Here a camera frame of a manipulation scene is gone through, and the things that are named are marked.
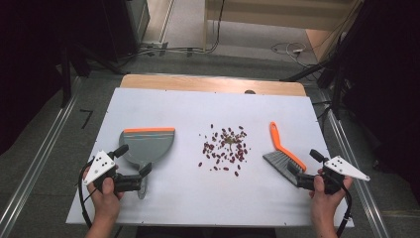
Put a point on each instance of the grey dustpan with orange lip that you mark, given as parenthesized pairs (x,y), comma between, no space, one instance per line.
(148,147)

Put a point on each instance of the person's right hand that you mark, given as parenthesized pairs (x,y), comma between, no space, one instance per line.
(325,201)

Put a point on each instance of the black curtain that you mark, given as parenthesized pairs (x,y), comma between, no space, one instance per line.
(389,66)
(29,49)

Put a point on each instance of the black metal stand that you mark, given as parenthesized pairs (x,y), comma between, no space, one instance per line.
(66,79)

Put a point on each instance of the scatter of red beans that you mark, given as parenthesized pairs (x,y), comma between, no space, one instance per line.
(228,150)

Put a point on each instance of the white board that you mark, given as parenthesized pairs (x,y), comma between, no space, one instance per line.
(185,105)

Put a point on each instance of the wooden table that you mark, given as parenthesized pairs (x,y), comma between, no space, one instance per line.
(198,82)

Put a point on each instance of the light wooden furniture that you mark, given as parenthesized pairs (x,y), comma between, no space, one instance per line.
(264,13)

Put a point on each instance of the person's left hand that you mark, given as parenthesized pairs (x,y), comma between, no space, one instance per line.
(106,201)

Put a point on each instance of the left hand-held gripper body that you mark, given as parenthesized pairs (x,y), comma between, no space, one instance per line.
(99,167)

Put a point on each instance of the orange brush with grey bristles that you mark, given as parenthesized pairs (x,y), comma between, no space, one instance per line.
(276,139)

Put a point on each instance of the metal floor rail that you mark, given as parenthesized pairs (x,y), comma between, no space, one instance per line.
(36,155)
(366,198)

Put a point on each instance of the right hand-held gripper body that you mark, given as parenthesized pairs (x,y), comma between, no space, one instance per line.
(343,167)

